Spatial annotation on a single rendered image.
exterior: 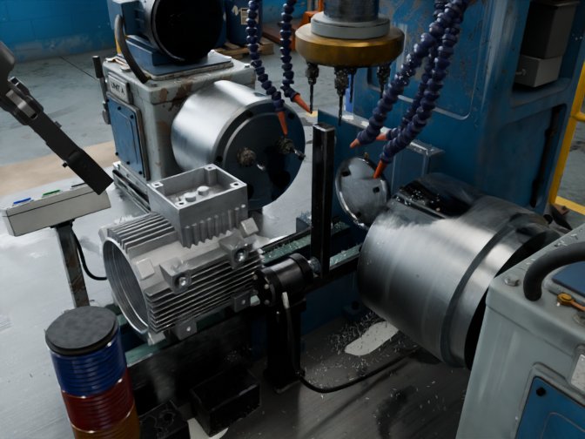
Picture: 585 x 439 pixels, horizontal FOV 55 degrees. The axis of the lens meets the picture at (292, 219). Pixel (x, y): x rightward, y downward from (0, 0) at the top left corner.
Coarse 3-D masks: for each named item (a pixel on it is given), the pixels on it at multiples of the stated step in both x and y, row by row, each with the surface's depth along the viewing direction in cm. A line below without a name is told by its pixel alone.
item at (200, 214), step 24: (216, 168) 92; (168, 192) 89; (192, 192) 86; (216, 192) 91; (240, 192) 86; (168, 216) 84; (192, 216) 82; (216, 216) 85; (240, 216) 88; (192, 240) 84
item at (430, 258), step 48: (432, 192) 81; (480, 192) 81; (384, 240) 80; (432, 240) 75; (480, 240) 72; (528, 240) 72; (384, 288) 81; (432, 288) 74; (480, 288) 71; (432, 336) 76
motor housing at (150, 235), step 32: (128, 224) 84; (160, 224) 84; (128, 256) 80; (160, 256) 82; (192, 256) 84; (224, 256) 84; (256, 256) 89; (128, 288) 93; (160, 288) 79; (192, 288) 82; (224, 288) 87; (128, 320) 90; (160, 320) 80
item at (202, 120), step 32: (192, 96) 122; (224, 96) 118; (256, 96) 117; (192, 128) 118; (224, 128) 111; (256, 128) 116; (288, 128) 121; (192, 160) 119; (224, 160) 114; (256, 160) 116; (288, 160) 125; (256, 192) 123
